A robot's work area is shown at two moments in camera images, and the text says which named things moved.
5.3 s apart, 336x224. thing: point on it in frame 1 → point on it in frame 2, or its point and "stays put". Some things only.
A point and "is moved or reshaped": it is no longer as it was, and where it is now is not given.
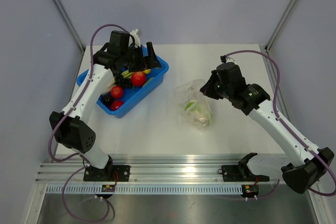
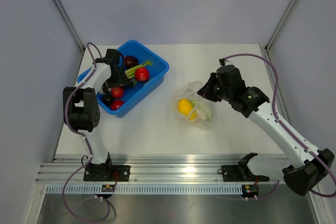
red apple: [117, 92] stays put
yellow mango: [147, 71] → [185, 106]
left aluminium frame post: [62, 12] stays put
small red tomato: [116, 105] stays put
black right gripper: [208, 88] stays put
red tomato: [138, 78] is moved or reshaped
